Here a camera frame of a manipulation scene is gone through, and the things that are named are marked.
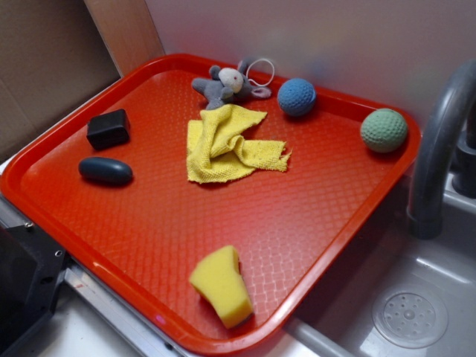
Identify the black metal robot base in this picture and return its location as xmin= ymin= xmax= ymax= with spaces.
xmin=1 ymin=225 xmax=68 ymax=356

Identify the grey toy faucet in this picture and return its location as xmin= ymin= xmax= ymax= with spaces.
xmin=407 ymin=59 xmax=475 ymax=239

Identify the yellow woven cloth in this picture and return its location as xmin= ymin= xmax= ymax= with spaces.
xmin=186 ymin=104 xmax=291 ymax=184

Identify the grey plush mouse toy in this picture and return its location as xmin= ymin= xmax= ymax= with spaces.
xmin=191 ymin=59 xmax=275 ymax=110

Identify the blue dimpled ball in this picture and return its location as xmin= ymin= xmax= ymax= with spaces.
xmin=277 ymin=78 xmax=317 ymax=117

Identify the dark green plastic pickle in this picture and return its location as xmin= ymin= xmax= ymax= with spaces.
xmin=78 ymin=157 xmax=133 ymax=185

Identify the red plastic tray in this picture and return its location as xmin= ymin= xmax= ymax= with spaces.
xmin=1 ymin=54 xmax=421 ymax=356

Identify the wooden board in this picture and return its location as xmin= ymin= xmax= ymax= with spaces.
xmin=85 ymin=0 xmax=165 ymax=77

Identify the yellow sponge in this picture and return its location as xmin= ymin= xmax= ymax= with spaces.
xmin=189 ymin=245 xmax=254 ymax=329

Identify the grey plastic toy sink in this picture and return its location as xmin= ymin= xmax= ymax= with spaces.
xmin=284 ymin=170 xmax=476 ymax=357

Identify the brown cardboard panel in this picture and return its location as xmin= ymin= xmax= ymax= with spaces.
xmin=1 ymin=1 xmax=119 ymax=161

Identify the green dimpled ball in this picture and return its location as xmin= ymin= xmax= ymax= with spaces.
xmin=360 ymin=109 xmax=408 ymax=153

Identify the black rectangular block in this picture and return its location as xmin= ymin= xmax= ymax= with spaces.
xmin=86 ymin=109 xmax=130 ymax=150

